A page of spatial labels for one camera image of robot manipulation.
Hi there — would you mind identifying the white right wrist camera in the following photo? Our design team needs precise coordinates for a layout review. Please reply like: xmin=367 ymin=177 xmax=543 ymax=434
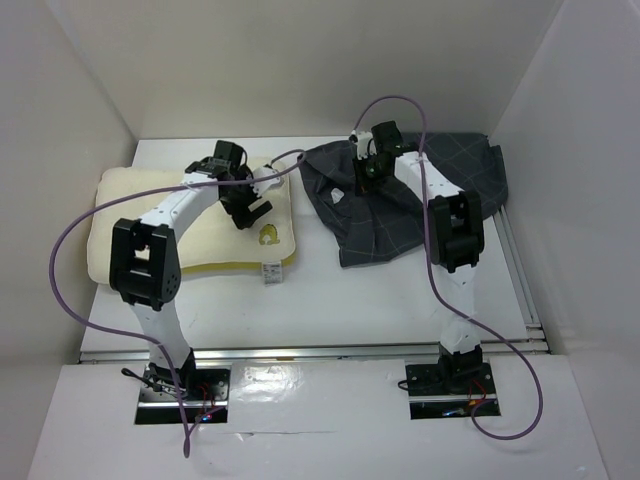
xmin=348 ymin=130 xmax=376 ymax=160

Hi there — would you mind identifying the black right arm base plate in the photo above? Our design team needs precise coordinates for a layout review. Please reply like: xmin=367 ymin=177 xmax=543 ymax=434
xmin=397 ymin=363 xmax=496 ymax=397

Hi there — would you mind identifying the aluminium front rail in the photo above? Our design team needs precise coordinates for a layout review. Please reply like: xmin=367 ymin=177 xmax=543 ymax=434
xmin=79 ymin=331 xmax=550 ymax=364

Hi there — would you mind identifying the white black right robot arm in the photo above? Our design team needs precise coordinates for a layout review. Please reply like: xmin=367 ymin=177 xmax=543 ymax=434
xmin=349 ymin=121 xmax=485 ymax=395

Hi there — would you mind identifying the dark grey checked pillowcase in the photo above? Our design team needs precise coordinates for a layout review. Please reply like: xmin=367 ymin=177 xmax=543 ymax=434
xmin=299 ymin=132 xmax=508 ymax=268

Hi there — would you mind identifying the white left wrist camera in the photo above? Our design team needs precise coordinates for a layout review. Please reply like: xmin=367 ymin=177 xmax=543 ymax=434
xmin=251 ymin=165 xmax=284 ymax=197

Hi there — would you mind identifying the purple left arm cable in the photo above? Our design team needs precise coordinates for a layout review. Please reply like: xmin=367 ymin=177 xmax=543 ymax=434
xmin=48 ymin=149 xmax=307 ymax=459

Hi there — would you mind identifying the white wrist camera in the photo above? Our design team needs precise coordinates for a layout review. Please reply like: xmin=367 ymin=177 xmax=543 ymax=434
xmin=251 ymin=165 xmax=284 ymax=197
xmin=348 ymin=130 xmax=376 ymax=160

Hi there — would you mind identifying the cream memory foam pillow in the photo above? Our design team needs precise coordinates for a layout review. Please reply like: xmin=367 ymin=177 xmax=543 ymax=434
xmin=87 ymin=167 xmax=296 ymax=285

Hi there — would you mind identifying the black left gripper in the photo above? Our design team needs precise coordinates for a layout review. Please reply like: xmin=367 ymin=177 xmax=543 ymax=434
xmin=219 ymin=163 xmax=271 ymax=229

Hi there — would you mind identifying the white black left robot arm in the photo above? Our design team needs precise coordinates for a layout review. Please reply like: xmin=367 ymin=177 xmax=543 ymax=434
xmin=109 ymin=141 xmax=282 ymax=399

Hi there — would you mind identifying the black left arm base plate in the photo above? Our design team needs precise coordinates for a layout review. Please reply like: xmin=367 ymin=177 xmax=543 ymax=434
xmin=139 ymin=366 xmax=231 ymax=405

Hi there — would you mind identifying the white pillow care label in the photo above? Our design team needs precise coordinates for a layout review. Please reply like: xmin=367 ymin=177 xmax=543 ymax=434
xmin=261 ymin=262 xmax=284 ymax=286

